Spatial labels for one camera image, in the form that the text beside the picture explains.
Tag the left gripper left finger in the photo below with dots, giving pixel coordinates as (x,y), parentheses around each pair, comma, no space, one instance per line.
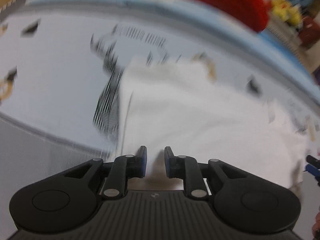
(70,198)

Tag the printed deer bed sheet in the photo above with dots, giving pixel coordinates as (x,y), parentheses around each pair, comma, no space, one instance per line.
(61,70)

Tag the person right hand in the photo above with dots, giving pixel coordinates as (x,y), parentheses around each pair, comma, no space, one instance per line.
(316,227)

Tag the light blue folded sheet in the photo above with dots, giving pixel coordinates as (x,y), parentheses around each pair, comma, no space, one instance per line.
(216,22)

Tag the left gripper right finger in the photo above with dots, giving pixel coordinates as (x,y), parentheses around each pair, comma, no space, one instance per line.
(238,198)

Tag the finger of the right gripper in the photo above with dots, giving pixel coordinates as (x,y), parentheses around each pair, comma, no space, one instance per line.
(312,160)
(313,171)

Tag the yellow plush toys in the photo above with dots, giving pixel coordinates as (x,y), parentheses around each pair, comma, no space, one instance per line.
(286,12)

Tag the white long-sleeve shirt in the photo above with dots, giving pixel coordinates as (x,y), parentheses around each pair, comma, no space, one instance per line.
(180,106)

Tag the dark red pillow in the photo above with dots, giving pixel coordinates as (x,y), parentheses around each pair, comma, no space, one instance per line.
(309,34)

